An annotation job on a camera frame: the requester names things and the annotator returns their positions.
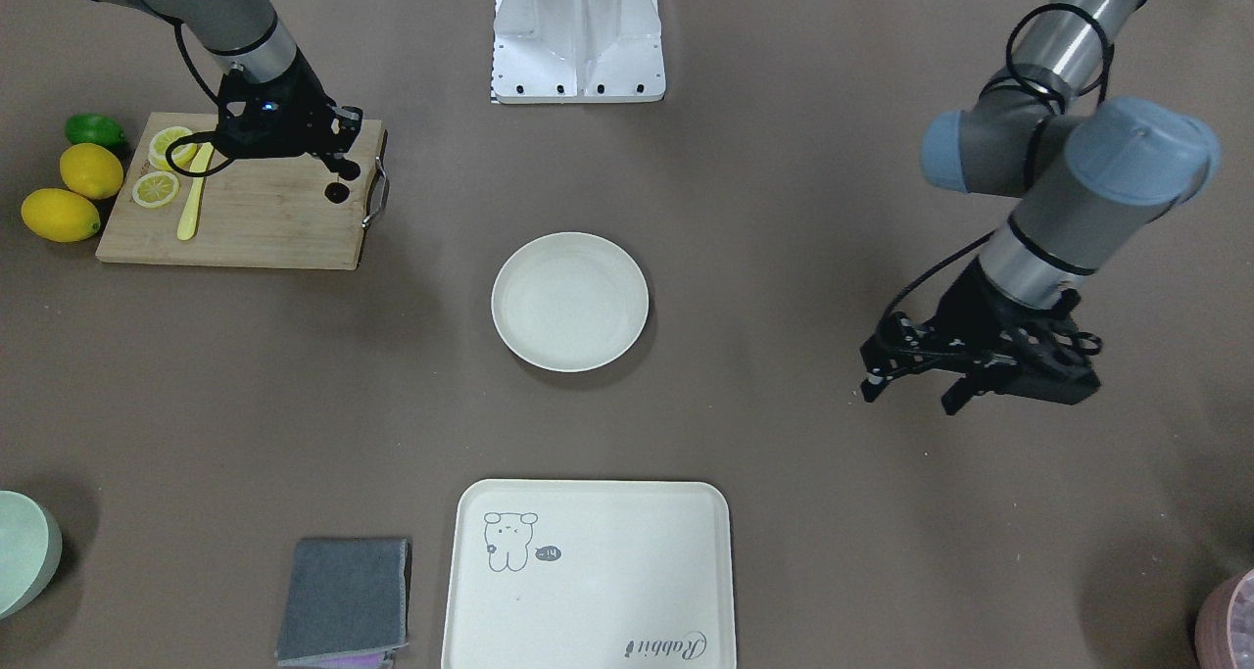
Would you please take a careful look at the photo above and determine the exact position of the yellow plastic knife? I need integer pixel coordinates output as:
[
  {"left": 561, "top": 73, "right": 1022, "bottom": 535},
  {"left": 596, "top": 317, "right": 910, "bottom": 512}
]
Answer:
[{"left": 176, "top": 142, "right": 214, "bottom": 241}]

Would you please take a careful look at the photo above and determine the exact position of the white pillar mount base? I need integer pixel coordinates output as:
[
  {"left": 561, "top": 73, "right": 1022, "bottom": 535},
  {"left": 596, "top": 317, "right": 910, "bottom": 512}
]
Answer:
[{"left": 490, "top": 0, "right": 667, "bottom": 104}]

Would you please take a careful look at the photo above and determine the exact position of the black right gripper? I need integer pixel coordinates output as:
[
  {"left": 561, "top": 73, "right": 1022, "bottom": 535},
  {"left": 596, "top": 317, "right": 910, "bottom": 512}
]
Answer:
[{"left": 212, "top": 54, "right": 362, "bottom": 174}]

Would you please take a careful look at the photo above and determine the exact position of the mint green bowl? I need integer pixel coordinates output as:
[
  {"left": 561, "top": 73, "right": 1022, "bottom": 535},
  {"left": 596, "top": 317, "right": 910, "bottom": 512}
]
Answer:
[{"left": 1, "top": 491, "right": 63, "bottom": 619}]

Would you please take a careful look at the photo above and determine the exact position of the lemon slice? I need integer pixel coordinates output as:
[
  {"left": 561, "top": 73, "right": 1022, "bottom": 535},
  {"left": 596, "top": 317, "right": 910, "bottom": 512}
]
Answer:
[
  {"left": 147, "top": 126, "right": 199, "bottom": 172},
  {"left": 130, "top": 169, "right": 182, "bottom": 210}
]

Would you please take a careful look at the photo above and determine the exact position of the dark red cherry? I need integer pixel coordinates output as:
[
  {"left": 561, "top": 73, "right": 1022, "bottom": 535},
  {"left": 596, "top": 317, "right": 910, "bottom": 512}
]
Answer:
[
  {"left": 324, "top": 182, "right": 351, "bottom": 205},
  {"left": 337, "top": 159, "right": 362, "bottom": 181}
]

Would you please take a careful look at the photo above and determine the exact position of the grey folded cloth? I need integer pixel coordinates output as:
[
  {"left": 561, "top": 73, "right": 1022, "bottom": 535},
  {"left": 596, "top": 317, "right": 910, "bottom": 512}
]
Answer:
[{"left": 276, "top": 537, "right": 410, "bottom": 668}]

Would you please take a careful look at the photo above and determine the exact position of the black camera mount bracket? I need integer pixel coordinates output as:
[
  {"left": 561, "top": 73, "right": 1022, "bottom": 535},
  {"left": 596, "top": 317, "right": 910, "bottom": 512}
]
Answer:
[{"left": 860, "top": 311, "right": 951, "bottom": 354}]

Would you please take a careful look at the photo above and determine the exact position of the yellow lemon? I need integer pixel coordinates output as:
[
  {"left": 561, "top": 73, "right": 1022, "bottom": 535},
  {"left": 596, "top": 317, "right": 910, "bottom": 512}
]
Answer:
[
  {"left": 58, "top": 143, "right": 125, "bottom": 202},
  {"left": 20, "top": 188, "right": 102, "bottom": 242}
]

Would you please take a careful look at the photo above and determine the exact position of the green lime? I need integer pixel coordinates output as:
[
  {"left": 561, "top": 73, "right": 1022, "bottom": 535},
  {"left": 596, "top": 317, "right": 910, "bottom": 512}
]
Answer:
[{"left": 63, "top": 113, "right": 128, "bottom": 152}]

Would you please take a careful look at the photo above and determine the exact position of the cream rabbit tray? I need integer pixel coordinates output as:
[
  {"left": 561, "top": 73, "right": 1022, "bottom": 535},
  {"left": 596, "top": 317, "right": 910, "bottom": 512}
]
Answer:
[{"left": 441, "top": 479, "right": 739, "bottom": 668}]

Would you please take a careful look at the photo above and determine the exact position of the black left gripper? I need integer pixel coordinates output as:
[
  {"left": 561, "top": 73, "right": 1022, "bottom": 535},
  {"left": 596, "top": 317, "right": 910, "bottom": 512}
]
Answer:
[{"left": 860, "top": 262, "right": 1102, "bottom": 415}]

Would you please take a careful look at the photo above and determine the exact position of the pink bowl with ice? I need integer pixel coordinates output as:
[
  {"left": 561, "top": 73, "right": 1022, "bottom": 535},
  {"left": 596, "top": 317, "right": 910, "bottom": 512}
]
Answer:
[{"left": 1194, "top": 570, "right": 1253, "bottom": 668}]

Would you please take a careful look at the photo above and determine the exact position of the white round plate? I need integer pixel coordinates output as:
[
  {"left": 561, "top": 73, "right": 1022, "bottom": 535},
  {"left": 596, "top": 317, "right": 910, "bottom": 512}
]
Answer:
[{"left": 490, "top": 231, "right": 651, "bottom": 373}]

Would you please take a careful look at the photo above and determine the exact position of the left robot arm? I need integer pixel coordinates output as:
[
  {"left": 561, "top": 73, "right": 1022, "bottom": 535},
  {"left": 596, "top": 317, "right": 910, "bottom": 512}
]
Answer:
[{"left": 860, "top": 0, "right": 1220, "bottom": 414}]

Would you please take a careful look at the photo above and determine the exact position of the wooden cutting board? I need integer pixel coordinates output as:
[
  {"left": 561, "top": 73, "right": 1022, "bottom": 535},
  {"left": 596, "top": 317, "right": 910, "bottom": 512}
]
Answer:
[{"left": 97, "top": 112, "right": 387, "bottom": 270}]

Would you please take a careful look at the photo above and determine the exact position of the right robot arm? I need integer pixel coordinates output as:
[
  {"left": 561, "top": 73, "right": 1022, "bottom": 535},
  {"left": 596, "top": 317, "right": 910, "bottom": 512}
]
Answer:
[{"left": 93, "top": 0, "right": 362, "bottom": 181}]

